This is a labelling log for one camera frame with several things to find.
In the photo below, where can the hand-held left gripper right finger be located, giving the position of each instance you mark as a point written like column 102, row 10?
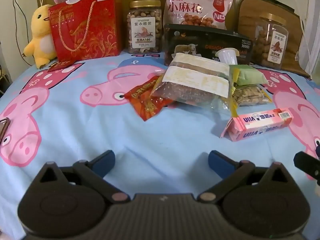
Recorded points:
column 220, row 161

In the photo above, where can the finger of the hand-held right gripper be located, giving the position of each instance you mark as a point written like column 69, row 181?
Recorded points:
column 306, row 163

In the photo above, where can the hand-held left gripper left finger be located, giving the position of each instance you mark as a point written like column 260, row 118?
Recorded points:
column 105, row 161

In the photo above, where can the long pink candy box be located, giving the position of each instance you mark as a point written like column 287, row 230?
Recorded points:
column 260, row 123

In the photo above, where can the clear packet of biscuits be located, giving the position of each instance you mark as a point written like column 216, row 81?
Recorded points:
column 250, row 96

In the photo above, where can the red snack packet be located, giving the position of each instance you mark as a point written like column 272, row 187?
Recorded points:
column 146, row 100

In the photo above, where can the clear bag of brown snacks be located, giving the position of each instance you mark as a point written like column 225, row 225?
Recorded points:
column 195, row 80

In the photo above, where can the green snack packet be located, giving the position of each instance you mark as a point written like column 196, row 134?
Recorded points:
column 251, row 76

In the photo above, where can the small white jelly cup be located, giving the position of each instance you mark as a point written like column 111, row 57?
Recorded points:
column 227, row 56

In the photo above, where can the black cardboard box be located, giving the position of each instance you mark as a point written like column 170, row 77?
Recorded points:
column 200, row 37

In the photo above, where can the blue cartoon pig bed sheet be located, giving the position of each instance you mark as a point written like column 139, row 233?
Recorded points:
column 162, row 135

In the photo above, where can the small red envelope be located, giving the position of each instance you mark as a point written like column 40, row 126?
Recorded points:
column 60, row 65

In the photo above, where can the dark flat phone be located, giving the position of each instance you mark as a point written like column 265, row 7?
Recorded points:
column 3, row 128

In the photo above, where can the red gift bag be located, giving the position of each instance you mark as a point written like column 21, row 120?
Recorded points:
column 100, row 37

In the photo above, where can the nut jar with red label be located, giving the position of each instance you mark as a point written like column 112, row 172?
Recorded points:
column 271, row 42

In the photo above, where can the nut jar with white label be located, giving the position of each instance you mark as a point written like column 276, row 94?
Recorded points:
column 143, row 30

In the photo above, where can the yellow duck plush toy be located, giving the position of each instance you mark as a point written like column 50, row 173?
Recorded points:
column 41, row 40

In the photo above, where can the brown seat cushion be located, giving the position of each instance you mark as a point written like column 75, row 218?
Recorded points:
column 250, row 12

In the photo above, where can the pink snack bag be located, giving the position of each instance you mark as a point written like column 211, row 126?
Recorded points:
column 190, row 7

